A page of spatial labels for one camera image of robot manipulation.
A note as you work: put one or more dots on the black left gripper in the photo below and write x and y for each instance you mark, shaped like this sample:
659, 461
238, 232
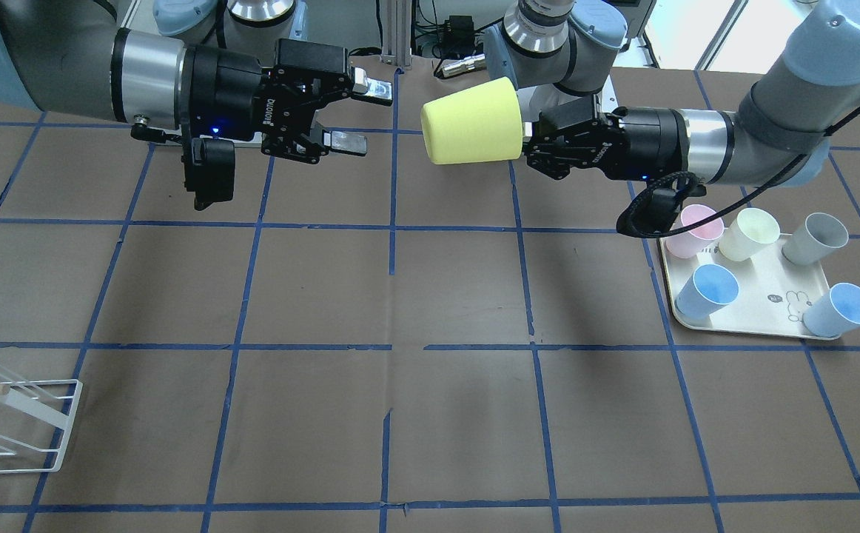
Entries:
646, 142

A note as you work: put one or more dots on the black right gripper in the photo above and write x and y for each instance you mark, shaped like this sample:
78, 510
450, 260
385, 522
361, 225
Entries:
229, 90

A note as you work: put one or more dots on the yellow plastic cup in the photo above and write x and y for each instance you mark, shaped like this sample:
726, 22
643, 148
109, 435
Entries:
476, 125

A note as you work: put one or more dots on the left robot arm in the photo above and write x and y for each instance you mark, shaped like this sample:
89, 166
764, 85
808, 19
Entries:
779, 133

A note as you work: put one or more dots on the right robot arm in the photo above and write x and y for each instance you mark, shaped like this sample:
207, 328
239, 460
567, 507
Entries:
79, 58

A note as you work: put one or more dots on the pink plastic cup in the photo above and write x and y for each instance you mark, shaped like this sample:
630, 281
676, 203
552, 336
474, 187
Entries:
688, 244

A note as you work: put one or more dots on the pale green plastic cup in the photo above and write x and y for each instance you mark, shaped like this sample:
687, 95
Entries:
752, 231

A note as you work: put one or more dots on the grey plastic cup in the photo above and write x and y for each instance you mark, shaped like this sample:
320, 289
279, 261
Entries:
819, 236

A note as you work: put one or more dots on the light blue plastic cup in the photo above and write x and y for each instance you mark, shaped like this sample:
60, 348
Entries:
835, 313

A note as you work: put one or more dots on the black power adapter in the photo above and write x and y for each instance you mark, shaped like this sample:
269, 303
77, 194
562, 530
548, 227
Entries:
458, 30

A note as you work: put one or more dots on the silver metal cylinder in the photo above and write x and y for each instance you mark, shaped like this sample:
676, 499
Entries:
450, 69

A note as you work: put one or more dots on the cream serving tray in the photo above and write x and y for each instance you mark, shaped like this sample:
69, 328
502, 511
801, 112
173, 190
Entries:
774, 293

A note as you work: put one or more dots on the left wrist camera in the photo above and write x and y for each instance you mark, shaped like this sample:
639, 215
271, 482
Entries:
652, 213

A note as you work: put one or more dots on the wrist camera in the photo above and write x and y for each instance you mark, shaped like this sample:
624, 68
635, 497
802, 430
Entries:
209, 171
652, 213

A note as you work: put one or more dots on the aluminium frame post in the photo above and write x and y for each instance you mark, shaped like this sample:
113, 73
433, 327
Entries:
396, 31

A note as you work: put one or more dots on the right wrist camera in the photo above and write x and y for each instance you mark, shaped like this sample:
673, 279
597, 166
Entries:
209, 171

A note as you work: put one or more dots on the white wire cup rack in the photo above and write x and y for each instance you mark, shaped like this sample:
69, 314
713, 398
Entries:
37, 421

